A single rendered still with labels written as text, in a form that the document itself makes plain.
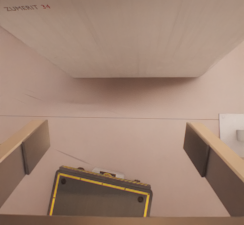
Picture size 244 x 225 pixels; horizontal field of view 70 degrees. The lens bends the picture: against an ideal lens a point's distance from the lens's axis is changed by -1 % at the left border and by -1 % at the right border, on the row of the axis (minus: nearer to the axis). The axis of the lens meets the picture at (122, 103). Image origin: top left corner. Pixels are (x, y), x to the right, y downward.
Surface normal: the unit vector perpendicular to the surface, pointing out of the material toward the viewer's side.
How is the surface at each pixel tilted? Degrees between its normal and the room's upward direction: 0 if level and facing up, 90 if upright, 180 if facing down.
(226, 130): 0
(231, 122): 0
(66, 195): 0
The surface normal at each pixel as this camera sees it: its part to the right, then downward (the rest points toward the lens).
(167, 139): -0.10, -0.14
